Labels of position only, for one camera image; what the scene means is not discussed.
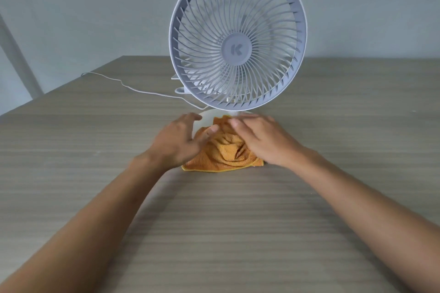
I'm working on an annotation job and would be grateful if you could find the person's right hand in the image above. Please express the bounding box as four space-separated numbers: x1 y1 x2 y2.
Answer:
228 113 308 168

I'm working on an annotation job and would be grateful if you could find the person's left hand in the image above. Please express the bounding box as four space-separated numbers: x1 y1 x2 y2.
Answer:
144 112 220 172

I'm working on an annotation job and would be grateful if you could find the orange microfiber cloth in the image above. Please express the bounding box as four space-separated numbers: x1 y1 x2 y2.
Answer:
181 114 264 173

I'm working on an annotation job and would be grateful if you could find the white fan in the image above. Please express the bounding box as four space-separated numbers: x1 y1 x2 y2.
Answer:
168 0 308 132

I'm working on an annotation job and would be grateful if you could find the person's right forearm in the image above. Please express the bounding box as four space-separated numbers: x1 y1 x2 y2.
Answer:
292 150 440 293

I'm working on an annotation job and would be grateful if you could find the person's left forearm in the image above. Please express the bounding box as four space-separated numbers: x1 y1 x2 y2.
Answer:
0 152 169 293

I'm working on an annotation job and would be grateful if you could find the white desk socket tray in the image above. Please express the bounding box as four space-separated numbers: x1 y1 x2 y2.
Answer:
170 75 193 95

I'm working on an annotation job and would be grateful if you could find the white vertical pipe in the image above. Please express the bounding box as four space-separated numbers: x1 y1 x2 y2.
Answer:
0 14 44 99

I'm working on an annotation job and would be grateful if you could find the white fan power cable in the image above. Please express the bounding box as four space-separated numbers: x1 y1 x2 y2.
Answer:
81 72 209 111

